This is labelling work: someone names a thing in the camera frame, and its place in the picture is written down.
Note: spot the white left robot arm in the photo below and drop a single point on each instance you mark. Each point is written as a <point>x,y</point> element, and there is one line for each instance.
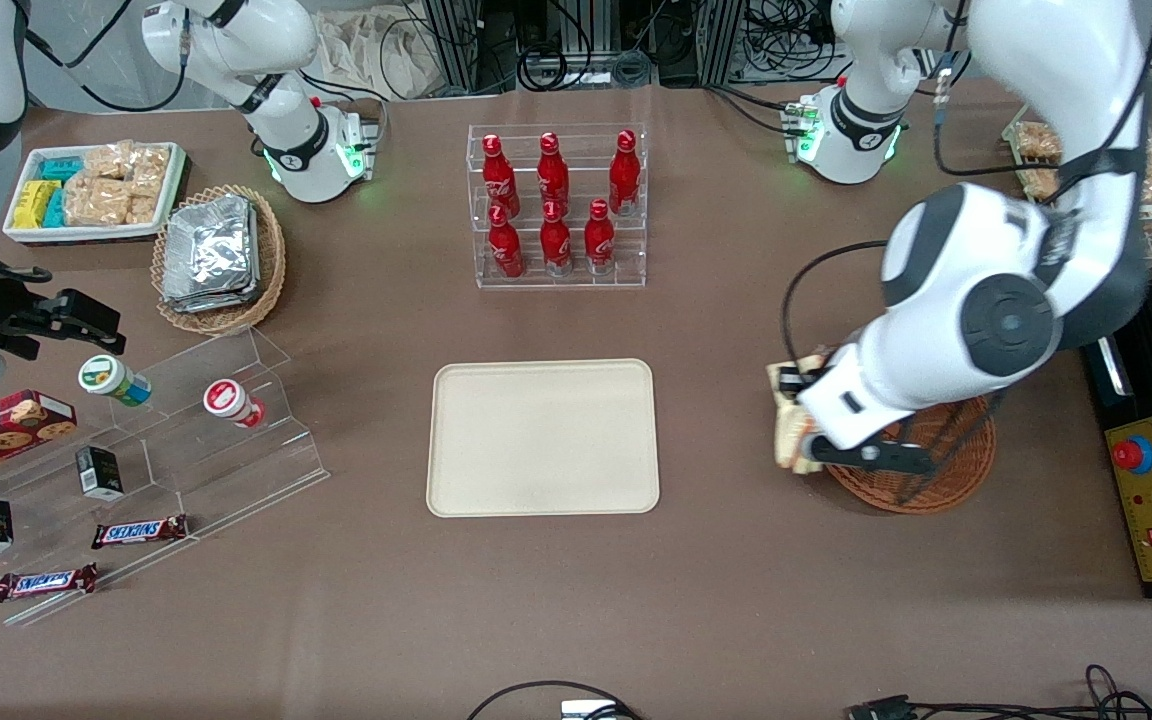
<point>1036,60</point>

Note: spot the bagged rice cracker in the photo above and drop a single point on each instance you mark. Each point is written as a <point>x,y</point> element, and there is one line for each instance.
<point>108,160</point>
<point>152,164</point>
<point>144,202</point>
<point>96,202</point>

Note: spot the clear acrylic stepped display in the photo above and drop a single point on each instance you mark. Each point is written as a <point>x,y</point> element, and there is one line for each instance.
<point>196,470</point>

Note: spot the red lid yogurt cup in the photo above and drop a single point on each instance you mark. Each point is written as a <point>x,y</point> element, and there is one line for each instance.
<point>226,398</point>

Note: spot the teal snack packet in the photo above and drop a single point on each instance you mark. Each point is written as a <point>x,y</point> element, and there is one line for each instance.
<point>60,169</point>
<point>54,208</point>

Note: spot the red cola bottle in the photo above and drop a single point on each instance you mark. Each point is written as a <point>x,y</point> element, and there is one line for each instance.
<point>624,178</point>
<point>499,182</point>
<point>506,250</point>
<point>556,245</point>
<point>599,240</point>
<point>553,175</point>

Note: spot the triangular sandwich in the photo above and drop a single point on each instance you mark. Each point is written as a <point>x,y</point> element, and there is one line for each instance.
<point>788,430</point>

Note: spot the yellow snack packet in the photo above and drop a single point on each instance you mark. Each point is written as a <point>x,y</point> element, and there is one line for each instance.
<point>41,192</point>
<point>29,215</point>

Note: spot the Snickers chocolate bar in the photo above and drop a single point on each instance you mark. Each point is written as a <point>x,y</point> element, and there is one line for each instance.
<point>46,582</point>
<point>139,531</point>

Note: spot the clear acrylic bottle rack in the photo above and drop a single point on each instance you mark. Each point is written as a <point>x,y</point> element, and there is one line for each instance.
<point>576,282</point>

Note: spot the small white device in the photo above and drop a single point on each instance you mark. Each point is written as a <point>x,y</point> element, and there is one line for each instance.
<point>591,710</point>

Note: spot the light oval wicker basket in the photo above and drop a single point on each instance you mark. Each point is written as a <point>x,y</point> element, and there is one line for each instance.
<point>226,322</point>

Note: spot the brown round wicker basket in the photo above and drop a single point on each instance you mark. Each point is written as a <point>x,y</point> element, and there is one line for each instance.
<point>946,485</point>

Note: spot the beige plastic tray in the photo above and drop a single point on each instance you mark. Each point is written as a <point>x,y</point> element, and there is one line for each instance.
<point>541,440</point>

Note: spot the silver foil packet stack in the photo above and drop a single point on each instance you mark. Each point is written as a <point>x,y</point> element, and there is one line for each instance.
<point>211,255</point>

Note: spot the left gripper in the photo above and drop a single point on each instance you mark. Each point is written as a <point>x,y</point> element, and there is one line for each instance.
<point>793,381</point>

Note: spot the green lid yogurt cup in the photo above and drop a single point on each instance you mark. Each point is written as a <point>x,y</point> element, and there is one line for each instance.
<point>104,377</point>

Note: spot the white rectangular snack tray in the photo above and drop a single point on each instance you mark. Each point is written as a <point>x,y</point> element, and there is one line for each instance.
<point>86,234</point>

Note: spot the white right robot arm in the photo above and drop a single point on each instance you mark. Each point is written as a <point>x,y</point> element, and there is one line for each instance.
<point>236,40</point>

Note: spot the black yellow control box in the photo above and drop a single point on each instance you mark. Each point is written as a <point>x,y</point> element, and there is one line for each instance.
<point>1151,520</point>

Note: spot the grey power strip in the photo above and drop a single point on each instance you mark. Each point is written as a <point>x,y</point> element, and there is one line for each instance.
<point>586,72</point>

